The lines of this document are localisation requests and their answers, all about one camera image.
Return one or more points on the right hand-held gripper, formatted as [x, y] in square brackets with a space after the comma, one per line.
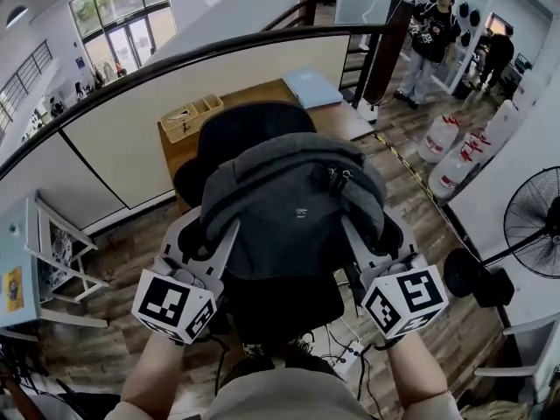
[420, 296]

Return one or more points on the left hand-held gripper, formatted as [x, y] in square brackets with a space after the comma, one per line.
[164, 302]

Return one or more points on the dark grey backpack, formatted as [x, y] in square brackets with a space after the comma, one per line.
[289, 217]

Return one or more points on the black office chair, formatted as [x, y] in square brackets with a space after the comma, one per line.
[254, 125]

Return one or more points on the person's left forearm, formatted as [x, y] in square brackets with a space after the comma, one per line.
[151, 374]

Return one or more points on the person's right forearm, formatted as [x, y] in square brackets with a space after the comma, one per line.
[415, 374]

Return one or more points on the yellow black floor strip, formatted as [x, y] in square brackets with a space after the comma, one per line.
[409, 169]

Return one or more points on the person's left shoe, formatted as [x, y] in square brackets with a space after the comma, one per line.
[254, 349]

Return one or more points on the person's shoe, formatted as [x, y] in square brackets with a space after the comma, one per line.
[254, 349]
[306, 344]

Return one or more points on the white power strip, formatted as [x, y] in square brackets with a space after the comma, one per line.
[350, 354]

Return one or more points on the black box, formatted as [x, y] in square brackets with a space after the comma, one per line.
[494, 287]

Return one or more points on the person's right shoe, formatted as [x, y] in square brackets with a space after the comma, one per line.
[306, 344]

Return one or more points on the beige desk organizer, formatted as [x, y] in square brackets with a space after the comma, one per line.
[184, 121]

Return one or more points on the wooden desk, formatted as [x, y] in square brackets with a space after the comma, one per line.
[332, 123]

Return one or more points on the person's dark trousers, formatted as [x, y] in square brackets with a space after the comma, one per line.
[289, 366]

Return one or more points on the black standing fan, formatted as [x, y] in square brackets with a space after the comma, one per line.
[534, 230]

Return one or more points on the person's beige shirt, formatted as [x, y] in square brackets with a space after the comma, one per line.
[280, 396]

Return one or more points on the white water dispenser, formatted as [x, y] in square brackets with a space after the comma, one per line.
[503, 123]

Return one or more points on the white desk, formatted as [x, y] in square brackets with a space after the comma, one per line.
[529, 348]

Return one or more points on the pale blue cabinet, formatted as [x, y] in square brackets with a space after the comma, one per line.
[17, 261]

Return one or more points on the black metal rack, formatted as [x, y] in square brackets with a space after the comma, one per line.
[354, 59]

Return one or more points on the black curved handrail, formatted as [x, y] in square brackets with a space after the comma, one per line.
[153, 68]

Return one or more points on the large glass windows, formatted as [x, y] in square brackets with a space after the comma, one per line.
[122, 20]

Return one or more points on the large black pendant lamp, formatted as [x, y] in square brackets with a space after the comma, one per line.
[17, 16]

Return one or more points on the white shelf frame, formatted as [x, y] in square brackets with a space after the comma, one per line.
[65, 256]

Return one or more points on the dark wooden post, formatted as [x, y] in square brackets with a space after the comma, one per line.
[387, 55]

